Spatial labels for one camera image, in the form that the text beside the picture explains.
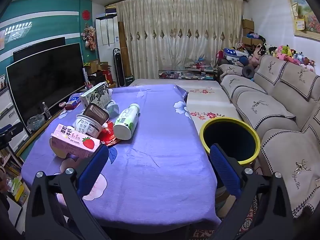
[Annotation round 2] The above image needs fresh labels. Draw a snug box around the low shelf with books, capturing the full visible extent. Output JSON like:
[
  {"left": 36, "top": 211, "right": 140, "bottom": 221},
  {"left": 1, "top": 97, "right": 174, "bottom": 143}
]
[{"left": 158, "top": 66, "right": 218, "bottom": 80}]

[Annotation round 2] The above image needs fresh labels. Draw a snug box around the red foil wrapper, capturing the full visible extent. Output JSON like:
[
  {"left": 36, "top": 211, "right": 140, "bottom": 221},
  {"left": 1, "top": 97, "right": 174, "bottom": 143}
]
[{"left": 99, "top": 121, "right": 125, "bottom": 147}]

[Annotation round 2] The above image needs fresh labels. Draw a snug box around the dark neck pillow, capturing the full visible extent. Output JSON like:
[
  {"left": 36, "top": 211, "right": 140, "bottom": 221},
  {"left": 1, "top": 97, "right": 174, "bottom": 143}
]
[{"left": 242, "top": 64, "right": 255, "bottom": 79}]

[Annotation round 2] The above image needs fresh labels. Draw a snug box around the smaller black television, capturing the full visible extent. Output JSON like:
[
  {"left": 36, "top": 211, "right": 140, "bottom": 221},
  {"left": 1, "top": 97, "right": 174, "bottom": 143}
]
[{"left": 13, "top": 37, "right": 66, "bottom": 62}]

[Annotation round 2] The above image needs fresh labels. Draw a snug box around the pink strawberry milk carton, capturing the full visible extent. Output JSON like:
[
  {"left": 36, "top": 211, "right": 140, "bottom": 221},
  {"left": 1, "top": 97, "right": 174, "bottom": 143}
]
[{"left": 51, "top": 123, "right": 101, "bottom": 158}]

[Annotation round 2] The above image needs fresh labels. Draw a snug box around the framed flower wall picture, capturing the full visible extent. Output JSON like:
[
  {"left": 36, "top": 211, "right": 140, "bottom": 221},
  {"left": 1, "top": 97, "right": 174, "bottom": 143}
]
[{"left": 286, "top": 0, "right": 320, "bottom": 40}]

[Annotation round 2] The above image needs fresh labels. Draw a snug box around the white plastic drawer unit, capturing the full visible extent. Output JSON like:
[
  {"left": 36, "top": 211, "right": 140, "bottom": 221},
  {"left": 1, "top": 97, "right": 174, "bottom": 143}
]
[{"left": 0, "top": 86, "right": 29, "bottom": 153}]

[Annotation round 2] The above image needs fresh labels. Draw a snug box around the yellow rimmed dark trash bin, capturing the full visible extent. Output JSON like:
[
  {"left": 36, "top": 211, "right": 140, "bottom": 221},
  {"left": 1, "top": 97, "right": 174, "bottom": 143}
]
[{"left": 199, "top": 117, "right": 261, "bottom": 165}]

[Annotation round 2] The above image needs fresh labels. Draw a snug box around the brown plastic tray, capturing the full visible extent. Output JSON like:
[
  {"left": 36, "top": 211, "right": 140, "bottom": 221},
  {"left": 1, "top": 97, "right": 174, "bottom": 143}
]
[{"left": 82, "top": 102, "right": 110, "bottom": 125}]

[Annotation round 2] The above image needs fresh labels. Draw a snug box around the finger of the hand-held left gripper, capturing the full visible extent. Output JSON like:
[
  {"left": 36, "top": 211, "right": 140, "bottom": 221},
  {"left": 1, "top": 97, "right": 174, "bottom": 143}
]
[{"left": 0, "top": 123, "right": 23, "bottom": 140}]

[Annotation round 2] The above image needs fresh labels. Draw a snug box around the black tower fan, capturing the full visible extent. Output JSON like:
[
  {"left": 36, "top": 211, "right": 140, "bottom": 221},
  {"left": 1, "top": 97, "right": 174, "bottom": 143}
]
[{"left": 112, "top": 47, "right": 125, "bottom": 88}]

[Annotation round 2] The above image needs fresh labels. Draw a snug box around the white plastic bottle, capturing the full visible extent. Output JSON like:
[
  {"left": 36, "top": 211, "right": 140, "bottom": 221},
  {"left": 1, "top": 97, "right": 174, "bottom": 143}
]
[{"left": 113, "top": 103, "right": 140, "bottom": 140}]

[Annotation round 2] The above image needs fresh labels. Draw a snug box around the open cardboard box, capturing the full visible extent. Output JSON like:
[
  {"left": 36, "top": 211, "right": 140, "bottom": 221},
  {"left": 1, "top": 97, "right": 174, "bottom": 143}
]
[{"left": 86, "top": 59, "right": 112, "bottom": 74}]

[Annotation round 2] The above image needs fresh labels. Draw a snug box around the large black television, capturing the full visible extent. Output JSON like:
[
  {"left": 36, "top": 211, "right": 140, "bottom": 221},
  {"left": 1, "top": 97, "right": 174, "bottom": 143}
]
[{"left": 5, "top": 42, "right": 87, "bottom": 130}]

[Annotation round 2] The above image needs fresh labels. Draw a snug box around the blue and red box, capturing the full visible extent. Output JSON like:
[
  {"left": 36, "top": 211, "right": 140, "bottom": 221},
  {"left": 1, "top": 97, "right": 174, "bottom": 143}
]
[{"left": 65, "top": 94, "right": 83, "bottom": 110}]

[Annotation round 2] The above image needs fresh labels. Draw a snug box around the white floral carton box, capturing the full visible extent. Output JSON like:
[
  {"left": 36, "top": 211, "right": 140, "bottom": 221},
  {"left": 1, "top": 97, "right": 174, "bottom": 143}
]
[{"left": 79, "top": 82, "right": 112, "bottom": 108}]

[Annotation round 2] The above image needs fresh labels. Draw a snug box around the purple floral blanket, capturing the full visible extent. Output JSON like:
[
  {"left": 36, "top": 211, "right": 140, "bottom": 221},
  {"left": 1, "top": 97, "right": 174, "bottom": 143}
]
[{"left": 21, "top": 84, "right": 222, "bottom": 240}]

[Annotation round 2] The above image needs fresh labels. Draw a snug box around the hanging dried flower decoration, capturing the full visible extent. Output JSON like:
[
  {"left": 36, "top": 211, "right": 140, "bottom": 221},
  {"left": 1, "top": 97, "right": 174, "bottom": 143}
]
[{"left": 82, "top": 24, "right": 97, "bottom": 52}]

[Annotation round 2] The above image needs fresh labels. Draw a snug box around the cream patterned curtain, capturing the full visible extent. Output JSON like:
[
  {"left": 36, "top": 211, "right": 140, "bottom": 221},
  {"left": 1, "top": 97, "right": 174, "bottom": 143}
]
[{"left": 116, "top": 0, "right": 244, "bottom": 80}]

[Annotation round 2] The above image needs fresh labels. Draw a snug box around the pile of plush toys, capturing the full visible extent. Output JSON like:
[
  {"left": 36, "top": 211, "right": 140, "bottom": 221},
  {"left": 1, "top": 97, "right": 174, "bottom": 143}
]
[{"left": 250, "top": 44, "right": 317, "bottom": 73}]

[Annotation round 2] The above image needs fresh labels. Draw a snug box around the glass ashtray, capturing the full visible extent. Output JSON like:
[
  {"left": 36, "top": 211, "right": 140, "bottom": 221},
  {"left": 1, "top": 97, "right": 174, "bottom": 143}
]
[{"left": 27, "top": 114, "right": 45, "bottom": 131}]

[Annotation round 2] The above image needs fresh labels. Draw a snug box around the pile of books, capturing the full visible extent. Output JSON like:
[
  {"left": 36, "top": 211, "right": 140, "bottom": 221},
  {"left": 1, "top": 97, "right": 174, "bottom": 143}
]
[{"left": 5, "top": 155, "right": 30, "bottom": 204}]

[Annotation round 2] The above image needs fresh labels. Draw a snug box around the white yogurt cup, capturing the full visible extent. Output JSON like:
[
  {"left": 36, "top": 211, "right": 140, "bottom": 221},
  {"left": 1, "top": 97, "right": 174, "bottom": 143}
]
[{"left": 74, "top": 114, "right": 103, "bottom": 138}]

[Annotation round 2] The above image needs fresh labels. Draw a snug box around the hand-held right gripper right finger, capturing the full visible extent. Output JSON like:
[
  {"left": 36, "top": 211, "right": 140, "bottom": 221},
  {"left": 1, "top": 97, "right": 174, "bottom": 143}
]
[{"left": 207, "top": 143, "right": 294, "bottom": 240}]

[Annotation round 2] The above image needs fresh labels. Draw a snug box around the clear water bottle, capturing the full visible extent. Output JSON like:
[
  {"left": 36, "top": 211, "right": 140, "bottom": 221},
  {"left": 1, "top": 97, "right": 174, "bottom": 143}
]
[{"left": 41, "top": 102, "right": 52, "bottom": 120}]

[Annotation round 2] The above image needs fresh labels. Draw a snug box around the beige sofa with deer covers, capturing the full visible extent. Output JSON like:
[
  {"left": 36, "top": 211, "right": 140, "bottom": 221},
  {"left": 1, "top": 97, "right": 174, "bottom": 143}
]
[{"left": 217, "top": 55, "right": 320, "bottom": 218}]

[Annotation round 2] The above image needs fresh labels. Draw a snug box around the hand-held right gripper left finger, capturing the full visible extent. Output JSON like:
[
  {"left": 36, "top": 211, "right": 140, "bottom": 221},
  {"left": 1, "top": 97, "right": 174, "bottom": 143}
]
[{"left": 25, "top": 144, "right": 110, "bottom": 240}]

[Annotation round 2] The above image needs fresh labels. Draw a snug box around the white standing air conditioner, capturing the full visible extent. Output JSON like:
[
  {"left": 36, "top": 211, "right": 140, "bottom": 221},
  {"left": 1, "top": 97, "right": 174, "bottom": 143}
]
[{"left": 95, "top": 15, "right": 120, "bottom": 85}]

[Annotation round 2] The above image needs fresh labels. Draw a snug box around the blue white starred bag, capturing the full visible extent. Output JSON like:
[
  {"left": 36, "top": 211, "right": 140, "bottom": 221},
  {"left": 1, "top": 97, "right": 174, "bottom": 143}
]
[{"left": 223, "top": 48, "right": 248, "bottom": 60}]

